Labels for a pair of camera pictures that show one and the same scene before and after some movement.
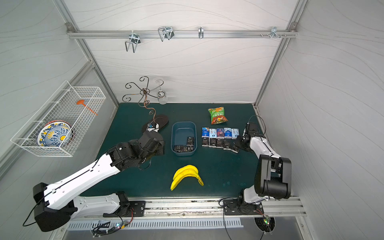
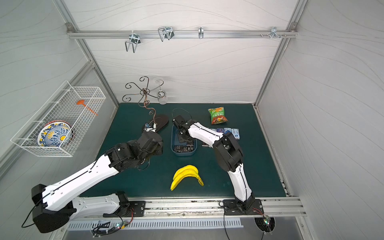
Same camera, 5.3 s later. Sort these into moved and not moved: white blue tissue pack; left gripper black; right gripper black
Moved: right gripper black
Not moved: left gripper black; white blue tissue pack
